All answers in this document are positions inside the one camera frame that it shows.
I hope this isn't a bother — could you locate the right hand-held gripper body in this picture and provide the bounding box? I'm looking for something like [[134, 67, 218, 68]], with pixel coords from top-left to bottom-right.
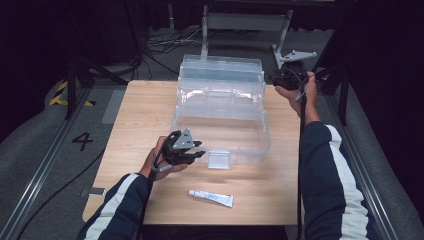
[[272, 49, 318, 92]]

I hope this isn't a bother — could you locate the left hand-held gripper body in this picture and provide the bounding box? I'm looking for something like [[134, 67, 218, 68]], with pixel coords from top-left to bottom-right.
[[161, 127, 202, 167]]

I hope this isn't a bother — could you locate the clear plastic storage box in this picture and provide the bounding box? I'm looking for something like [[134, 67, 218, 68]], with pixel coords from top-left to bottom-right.
[[169, 53, 272, 170]]

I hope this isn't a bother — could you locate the white ointment tube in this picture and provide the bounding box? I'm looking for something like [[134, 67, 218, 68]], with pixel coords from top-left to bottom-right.
[[188, 189, 235, 209]]

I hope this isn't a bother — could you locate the person's right hand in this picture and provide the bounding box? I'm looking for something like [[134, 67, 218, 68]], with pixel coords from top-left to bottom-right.
[[274, 71, 322, 118]]

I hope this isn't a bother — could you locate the person's left hand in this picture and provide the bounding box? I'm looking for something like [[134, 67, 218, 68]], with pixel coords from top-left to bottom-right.
[[138, 135, 190, 182]]

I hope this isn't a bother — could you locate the black metal stand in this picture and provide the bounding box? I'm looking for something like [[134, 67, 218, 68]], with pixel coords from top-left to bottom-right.
[[64, 54, 130, 121], [313, 61, 352, 128]]

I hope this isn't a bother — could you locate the large grey tape patch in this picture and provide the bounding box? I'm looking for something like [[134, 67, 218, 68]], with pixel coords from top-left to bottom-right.
[[101, 88, 127, 126]]

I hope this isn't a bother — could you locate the small grey tape patch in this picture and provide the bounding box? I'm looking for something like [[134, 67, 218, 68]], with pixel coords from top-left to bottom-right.
[[79, 187, 106, 198]]

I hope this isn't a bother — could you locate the yellow black hazard tape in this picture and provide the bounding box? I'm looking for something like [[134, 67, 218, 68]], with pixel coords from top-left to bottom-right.
[[48, 80, 97, 108]]

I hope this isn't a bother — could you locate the left hand-held gripper cable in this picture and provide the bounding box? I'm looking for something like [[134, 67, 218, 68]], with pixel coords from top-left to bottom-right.
[[135, 129, 183, 240]]

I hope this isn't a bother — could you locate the hand-held gripper cable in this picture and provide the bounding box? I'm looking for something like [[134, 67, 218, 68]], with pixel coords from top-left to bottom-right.
[[135, 129, 183, 240], [285, 66, 309, 240]]

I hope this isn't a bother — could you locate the grey metal desk frame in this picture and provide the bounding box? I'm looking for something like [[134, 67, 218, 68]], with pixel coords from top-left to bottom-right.
[[199, 4, 295, 70]]

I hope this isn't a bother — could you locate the right hand-held gripper cable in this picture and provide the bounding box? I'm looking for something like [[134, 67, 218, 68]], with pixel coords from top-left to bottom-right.
[[285, 66, 309, 240]]

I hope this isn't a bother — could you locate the bundle of floor cables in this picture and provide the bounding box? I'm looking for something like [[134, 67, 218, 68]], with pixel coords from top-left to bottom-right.
[[142, 25, 205, 83]]

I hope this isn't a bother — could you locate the metal floor rail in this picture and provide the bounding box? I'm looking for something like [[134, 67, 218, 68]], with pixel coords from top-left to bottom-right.
[[324, 94, 400, 240], [0, 87, 93, 240]]

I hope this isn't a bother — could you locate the black floor cable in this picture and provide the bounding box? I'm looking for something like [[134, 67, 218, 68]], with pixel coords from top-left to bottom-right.
[[15, 148, 108, 240]]

